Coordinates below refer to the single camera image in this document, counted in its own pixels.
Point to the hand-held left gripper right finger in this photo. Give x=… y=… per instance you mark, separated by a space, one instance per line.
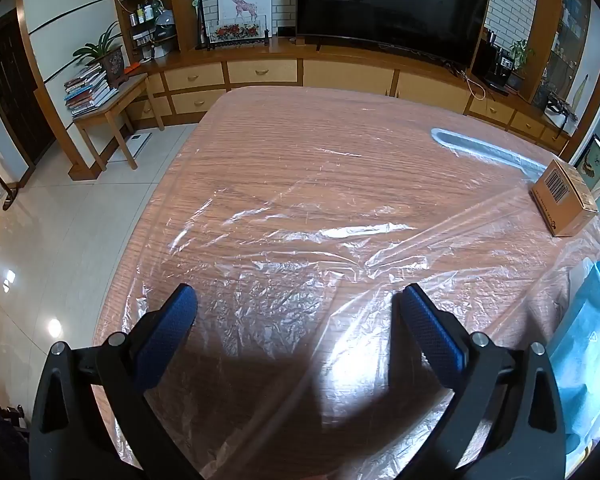
x=432 y=332

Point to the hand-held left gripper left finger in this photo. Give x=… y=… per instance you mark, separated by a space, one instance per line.
x=172 y=330

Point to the blue white plastic packet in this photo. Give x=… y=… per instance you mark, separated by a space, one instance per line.
x=585 y=360

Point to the clear plastic table cover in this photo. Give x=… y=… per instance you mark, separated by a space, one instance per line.
x=280 y=220

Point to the small brown cardboard box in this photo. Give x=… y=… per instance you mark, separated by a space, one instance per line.
x=565 y=210

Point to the white floor scale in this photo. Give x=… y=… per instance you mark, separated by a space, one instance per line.
x=139 y=142

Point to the small wooden side table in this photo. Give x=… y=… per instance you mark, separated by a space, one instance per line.
x=110 y=107

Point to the stack of books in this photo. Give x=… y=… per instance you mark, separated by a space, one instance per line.
x=87 y=92

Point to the black ornament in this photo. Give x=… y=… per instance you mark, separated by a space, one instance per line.
x=562 y=107

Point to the potted orchid plant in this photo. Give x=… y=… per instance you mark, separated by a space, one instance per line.
x=114 y=62

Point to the black coffee machine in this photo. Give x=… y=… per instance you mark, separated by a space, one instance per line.
x=495 y=65

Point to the small green potted plant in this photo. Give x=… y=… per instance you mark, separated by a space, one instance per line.
x=520 y=60

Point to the dark wooden door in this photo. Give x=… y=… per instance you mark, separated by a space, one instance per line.
x=15 y=90

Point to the grey helmet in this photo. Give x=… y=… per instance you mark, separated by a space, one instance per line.
x=164 y=25

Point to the row of small bottles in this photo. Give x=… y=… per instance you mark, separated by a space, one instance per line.
x=142 y=14

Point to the black flat television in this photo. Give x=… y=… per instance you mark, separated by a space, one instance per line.
x=390 y=5

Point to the giraffe picture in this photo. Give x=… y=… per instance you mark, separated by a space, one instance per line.
x=245 y=5

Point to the wooden wall cabinet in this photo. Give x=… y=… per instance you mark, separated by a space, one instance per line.
x=260 y=72

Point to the red flower glass frame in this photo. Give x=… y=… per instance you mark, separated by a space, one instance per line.
x=237 y=32

